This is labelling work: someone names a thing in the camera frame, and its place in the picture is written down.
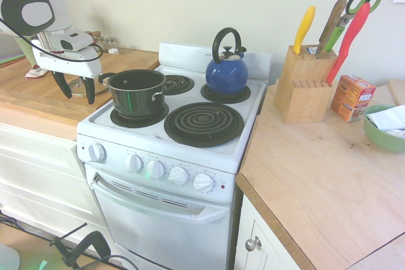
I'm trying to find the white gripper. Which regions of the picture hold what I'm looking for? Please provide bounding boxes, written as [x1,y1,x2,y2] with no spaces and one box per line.
[32,45,103,105]

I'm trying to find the glass pot lid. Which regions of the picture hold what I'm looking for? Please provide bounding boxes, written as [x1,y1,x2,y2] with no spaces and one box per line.
[68,77,110,98]

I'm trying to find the black cooking pot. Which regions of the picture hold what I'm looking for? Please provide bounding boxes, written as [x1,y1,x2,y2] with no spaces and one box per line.
[97,69,167,118]

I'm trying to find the red white packet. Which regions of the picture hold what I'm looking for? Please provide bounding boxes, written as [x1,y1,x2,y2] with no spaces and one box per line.
[24,64,48,80]

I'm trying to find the large black coil burner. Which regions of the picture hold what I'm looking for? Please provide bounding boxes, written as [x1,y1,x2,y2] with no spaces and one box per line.
[109,102,170,128]
[164,102,245,148]

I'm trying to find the clear salt shaker jar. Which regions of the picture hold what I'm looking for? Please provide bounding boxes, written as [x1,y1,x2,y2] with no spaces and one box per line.
[106,38,120,55]

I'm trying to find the green ribbed utensil cup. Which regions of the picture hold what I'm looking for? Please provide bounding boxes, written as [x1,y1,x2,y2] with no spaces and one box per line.
[15,36,36,64]

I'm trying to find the white stove knob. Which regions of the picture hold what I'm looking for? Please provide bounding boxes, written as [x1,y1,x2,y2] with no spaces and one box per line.
[88,142,107,164]
[125,153,144,175]
[192,173,215,193]
[146,159,165,180]
[167,166,190,185]

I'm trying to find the white drawer cabinet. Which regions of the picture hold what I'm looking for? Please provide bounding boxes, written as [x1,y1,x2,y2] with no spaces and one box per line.
[0,121,108,236]

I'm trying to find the small black coil burner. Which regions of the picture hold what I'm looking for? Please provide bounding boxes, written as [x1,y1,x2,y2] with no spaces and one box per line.
[163,74,195,96]
[200,82,252,104]

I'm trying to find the black clamp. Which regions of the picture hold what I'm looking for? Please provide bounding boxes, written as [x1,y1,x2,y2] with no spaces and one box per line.
[49,222,111,270]

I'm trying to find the white electric stove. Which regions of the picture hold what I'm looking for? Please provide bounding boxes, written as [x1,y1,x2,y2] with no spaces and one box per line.
[76,41,273,270]

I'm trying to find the white rounded base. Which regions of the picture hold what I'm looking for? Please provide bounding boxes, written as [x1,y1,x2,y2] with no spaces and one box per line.
[0,243,21,270]

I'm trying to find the wooden knife block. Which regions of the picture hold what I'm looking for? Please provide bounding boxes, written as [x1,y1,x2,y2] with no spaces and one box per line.
[273,44,338,125]

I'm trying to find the silver cabinet knob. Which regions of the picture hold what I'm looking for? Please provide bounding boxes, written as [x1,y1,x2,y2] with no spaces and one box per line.
[245,236,263,252]

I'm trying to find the white door cabinet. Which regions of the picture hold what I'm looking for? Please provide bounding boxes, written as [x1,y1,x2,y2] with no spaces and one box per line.
[234,193,301,270]

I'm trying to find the green black kitchen scissors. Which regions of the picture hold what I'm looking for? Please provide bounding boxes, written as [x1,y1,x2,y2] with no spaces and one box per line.
[324,0,383,52]

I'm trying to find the orange baking soda box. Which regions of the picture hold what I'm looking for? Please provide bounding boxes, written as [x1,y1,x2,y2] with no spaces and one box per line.
[330,75,377,123]

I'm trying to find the green ceramic bowl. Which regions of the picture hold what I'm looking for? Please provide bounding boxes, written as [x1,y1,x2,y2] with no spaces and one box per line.
[363,104,405,154]

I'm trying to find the white crumpled paper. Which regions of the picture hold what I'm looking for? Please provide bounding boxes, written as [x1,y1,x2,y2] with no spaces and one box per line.
[366,104,405,139]

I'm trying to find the wooden cutting board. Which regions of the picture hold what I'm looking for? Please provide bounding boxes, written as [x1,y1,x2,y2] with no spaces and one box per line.
[387,78,405,106]

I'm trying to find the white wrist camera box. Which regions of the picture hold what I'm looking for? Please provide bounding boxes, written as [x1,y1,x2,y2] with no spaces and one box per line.
[50,30,95,53]

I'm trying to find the white oven door handle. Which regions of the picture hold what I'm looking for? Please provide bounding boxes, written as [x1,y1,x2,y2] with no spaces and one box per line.
[91,173,229,223]

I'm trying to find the blue kettle with black handle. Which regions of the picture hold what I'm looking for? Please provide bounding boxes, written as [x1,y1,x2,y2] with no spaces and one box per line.
[205,27,249,95]

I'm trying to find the black floor cable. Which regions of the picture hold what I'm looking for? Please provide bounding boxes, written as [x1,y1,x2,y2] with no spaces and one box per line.
[75,254,140,270]

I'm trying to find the yellow handled knife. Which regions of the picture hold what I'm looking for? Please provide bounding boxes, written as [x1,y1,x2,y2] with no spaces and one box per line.
[292,6,316,55]

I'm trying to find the wooden handled knife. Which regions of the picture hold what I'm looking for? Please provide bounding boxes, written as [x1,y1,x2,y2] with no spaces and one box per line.
[316,0,347,54]

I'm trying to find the red handled knife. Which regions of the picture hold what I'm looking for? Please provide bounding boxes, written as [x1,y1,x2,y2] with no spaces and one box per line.
[326,2,371,87]

